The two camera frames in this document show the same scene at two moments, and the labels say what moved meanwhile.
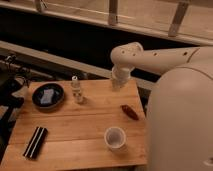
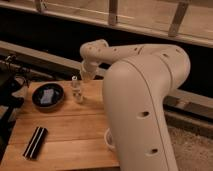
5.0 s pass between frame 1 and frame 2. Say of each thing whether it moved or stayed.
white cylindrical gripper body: moved
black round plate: stayed
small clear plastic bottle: stayed
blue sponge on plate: stayed
